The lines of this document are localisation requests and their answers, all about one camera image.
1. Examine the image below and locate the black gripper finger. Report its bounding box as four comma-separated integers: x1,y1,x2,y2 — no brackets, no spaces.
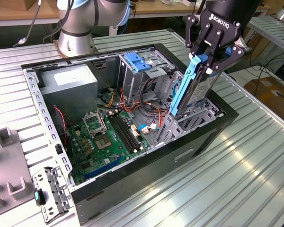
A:
185,14,213,58
203,29,246,74

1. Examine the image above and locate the hard disk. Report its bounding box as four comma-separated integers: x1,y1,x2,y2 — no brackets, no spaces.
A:
169,53,224,116

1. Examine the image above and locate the metal disk bay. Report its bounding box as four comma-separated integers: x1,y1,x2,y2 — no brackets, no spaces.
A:
153,70,225,147

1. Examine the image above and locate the wooden desk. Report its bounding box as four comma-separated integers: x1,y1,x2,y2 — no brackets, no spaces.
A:
0,0,272,47

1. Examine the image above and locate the metal slat side table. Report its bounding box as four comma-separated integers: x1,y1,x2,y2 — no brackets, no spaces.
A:
247,15,284,69

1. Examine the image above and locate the labelled cardboard box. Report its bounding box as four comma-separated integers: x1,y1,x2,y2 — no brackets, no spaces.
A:
243,77,284,121

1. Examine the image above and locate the blue plastic drive latch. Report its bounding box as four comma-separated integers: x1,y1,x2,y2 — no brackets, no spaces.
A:
124,52,152,73

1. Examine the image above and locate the grey metal drive cage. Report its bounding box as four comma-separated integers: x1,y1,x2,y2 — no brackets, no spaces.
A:
118,48,180,105

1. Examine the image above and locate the black RAM slot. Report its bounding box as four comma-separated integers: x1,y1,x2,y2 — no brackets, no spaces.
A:
114,113,140,151
108,114,134,154
111,114,137,153
117,112,144,150

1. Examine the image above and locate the grey power supply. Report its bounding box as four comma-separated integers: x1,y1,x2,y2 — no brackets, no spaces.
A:
39,63,99,125

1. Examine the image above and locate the metal socket cover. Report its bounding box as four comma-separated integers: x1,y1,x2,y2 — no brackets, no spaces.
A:
82,111,107,138

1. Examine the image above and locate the CPU socket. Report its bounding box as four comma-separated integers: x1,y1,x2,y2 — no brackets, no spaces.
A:
94,134,114,151

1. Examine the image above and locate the green motherboard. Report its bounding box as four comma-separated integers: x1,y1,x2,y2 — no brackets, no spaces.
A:
66,110,152,186

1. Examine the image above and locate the black PC case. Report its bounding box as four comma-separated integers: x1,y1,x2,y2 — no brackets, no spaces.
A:
20,43,240,227

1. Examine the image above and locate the blue expansion slot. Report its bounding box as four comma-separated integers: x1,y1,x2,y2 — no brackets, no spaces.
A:
84,157,123,180

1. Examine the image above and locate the small brown carton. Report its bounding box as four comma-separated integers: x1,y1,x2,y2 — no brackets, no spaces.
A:
23,0,36,11

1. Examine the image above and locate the black teal clip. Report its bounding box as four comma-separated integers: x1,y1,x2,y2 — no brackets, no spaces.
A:
34,188,47,207

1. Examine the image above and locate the grey parts rack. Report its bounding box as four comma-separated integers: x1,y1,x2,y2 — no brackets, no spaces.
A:
0,127,36,219

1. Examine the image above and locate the blue data wire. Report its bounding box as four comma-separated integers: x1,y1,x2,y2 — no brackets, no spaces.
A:
172,79,182,105
136,124,161,133

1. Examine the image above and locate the power supply wire bundle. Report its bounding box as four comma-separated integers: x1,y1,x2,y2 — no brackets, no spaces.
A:
98,86,173,130

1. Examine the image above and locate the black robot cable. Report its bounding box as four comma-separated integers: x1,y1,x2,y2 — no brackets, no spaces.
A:
13,0,42,48

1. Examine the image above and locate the red black fan wire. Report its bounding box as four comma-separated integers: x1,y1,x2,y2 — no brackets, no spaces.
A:
52,105,71,157

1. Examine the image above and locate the metal expansion card bracket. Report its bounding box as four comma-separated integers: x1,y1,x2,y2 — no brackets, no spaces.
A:
32,166,71,225

